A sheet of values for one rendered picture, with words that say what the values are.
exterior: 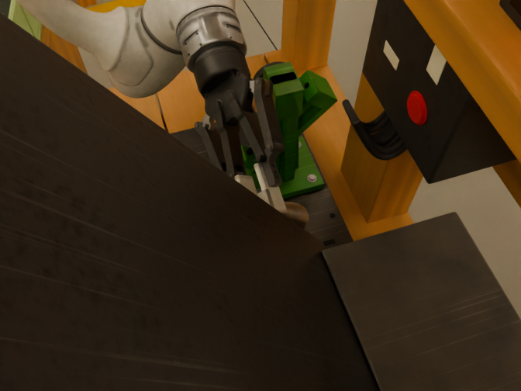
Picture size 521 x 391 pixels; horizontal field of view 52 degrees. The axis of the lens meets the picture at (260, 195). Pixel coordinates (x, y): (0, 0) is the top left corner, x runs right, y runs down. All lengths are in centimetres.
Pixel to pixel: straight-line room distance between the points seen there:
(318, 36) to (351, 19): 162
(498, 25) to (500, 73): 5
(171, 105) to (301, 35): 33
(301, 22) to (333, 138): 26
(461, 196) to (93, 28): 172
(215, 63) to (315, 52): 59
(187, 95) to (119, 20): 44
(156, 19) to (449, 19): 48
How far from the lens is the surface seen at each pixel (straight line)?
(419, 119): 54
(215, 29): 74
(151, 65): 87
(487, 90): 42
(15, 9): 149
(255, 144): 68
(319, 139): 118
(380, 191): 98
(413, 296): 63
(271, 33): 276
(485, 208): 228
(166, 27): 81
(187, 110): 124
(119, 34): 86
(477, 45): 43
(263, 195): 65
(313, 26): 124
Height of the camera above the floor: 180
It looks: 58 degrees down
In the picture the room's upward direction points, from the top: straight up
